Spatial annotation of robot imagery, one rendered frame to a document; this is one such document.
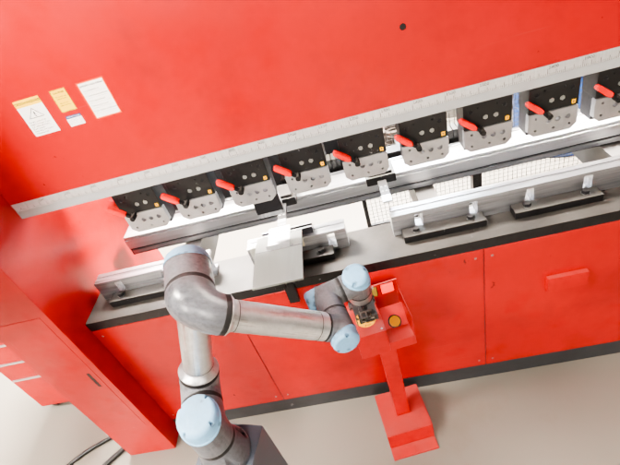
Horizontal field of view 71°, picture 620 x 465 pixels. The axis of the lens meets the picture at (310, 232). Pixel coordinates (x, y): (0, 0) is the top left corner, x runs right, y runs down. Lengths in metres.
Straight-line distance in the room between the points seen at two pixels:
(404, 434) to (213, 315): 1.30
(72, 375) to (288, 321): 1.26
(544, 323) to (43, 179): 2.00
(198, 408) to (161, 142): 0.81
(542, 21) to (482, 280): 0.89
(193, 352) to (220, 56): 0.82
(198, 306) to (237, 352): 1.03
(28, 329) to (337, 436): 1.38
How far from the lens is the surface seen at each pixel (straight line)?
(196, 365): 1.29
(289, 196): 1.82
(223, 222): 1.97
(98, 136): 1.56
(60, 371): 2.12
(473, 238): 1.67
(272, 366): 2.08
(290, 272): 1.50
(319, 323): 1.10
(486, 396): 2.29
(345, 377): 2.17
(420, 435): 2.15
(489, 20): 1.42
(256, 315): 1.03
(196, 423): 1.28
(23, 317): 1.91
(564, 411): 2.30
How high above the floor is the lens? 1.99
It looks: 37 degrees down
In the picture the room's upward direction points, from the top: 19 degrees counter-clockwise
